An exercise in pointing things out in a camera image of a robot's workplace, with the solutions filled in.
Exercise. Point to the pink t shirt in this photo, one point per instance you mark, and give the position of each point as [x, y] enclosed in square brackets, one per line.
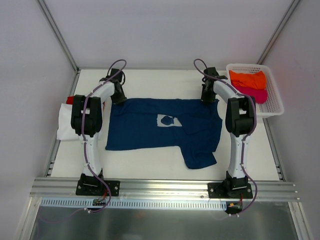
[260, 95]

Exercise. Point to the white slotted cable duct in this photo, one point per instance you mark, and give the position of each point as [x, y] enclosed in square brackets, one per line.
[116, 203]

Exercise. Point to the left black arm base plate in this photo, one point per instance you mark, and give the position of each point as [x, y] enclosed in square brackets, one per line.
[94, 187]

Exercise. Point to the aluminium mounting rail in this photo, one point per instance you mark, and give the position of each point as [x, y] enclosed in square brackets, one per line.
[146, 189]

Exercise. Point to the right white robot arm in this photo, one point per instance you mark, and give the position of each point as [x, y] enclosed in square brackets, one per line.
[240, 122]

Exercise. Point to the white plastic basket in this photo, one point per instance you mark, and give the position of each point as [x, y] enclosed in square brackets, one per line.
[273, 106]

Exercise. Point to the orange t shirt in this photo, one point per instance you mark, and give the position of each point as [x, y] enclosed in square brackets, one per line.
[257, 81]

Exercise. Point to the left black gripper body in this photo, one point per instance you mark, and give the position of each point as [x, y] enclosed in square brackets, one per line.
[119, 97]

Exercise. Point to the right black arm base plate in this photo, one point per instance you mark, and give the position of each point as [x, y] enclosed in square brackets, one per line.
[219, 190]

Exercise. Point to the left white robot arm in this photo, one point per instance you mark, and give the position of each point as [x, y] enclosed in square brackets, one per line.
[87, 122]

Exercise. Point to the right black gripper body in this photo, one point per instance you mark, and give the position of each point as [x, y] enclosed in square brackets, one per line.
[207, 96]

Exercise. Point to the folded white t shirt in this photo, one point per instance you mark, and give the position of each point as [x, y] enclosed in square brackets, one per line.
[65, 132]

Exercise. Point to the folded red t shirt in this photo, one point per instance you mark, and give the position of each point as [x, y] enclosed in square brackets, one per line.
[70, 100]

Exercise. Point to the navy blue t shirt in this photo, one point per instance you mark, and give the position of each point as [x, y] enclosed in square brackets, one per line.
[143, 123]

